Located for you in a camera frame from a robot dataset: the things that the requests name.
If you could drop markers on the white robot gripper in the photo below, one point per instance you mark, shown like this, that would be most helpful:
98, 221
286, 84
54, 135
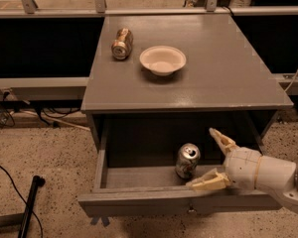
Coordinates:
242, 167

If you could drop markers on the silver 7up soda can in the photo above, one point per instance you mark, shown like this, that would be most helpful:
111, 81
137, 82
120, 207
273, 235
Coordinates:
187, 160

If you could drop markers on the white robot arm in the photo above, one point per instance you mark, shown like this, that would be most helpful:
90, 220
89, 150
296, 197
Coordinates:
289, 199

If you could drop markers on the metal drawer knob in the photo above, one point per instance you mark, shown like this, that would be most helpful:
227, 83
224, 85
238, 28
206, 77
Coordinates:
191, 211

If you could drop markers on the grey open top drawer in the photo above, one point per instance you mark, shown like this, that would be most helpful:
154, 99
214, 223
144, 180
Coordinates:
135, 173

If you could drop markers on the orange soda can lying down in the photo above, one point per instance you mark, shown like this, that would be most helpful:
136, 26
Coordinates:
122, 46

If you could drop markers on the grey wooden cabinet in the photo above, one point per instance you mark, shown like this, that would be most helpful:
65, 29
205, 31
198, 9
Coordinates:
223, 71

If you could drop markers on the white paper bowl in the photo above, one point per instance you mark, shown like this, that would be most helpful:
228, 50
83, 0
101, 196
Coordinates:
163, 60

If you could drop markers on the black stand leg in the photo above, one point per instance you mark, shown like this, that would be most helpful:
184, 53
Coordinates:
37, 182

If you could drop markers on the grey metal railing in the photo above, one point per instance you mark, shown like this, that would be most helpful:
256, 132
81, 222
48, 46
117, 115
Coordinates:
122, 4

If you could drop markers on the grey wall shelf ledge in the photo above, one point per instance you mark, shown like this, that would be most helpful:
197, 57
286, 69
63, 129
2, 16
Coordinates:
44, 88

